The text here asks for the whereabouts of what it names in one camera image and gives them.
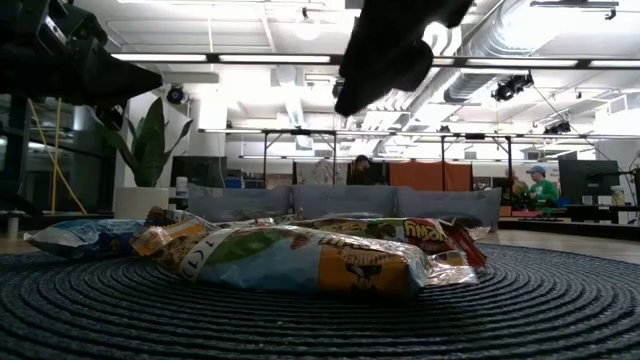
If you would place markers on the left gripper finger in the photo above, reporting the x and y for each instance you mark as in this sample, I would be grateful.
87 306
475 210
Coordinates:
115 95
115 70

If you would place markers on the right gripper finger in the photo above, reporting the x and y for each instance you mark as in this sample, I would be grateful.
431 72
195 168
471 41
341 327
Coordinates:
370 60
415 67

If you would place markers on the red Chewy granola bar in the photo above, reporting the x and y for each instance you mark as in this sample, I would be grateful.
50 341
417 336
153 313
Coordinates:
425 231
172 216

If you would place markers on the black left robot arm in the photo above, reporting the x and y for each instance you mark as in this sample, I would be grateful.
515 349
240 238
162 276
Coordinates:
20 45

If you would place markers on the long overhead light bar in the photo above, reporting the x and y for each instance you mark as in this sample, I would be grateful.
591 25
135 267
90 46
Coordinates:
160 57

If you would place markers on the green snake plant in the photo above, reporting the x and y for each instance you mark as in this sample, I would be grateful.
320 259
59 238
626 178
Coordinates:
150 150

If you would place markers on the orange partition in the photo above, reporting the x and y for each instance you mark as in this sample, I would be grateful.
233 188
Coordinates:
425 175

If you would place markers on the white plant pot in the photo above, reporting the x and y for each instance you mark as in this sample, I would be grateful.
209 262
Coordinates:
140 202

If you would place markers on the person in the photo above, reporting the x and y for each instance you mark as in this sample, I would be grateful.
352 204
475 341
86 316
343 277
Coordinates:
514 185
542 190
361 172

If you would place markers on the white canister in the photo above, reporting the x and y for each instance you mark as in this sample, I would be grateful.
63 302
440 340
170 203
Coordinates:
181 187

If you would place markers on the black background monitor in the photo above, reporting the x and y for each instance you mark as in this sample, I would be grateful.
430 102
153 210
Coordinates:
587 175
200 172

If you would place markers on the grey translucent plastic bin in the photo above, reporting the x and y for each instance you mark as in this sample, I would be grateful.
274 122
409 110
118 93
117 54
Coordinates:
440 202
345 200
235 200

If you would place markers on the blue box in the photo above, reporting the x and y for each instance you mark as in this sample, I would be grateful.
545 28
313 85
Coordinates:
234 184

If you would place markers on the black background table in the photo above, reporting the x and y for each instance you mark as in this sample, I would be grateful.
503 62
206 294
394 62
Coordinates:
600 212

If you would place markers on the round dark woven placemat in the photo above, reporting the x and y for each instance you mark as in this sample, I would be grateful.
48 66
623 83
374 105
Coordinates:
320 330

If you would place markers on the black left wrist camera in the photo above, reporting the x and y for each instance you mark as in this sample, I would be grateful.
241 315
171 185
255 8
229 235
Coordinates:
85 25

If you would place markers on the black ceiling camera cluster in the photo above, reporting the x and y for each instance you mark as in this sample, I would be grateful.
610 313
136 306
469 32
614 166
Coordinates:
557 127
510 87

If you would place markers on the black aluminium table frame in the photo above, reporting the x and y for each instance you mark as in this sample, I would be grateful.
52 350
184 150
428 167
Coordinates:
60 221

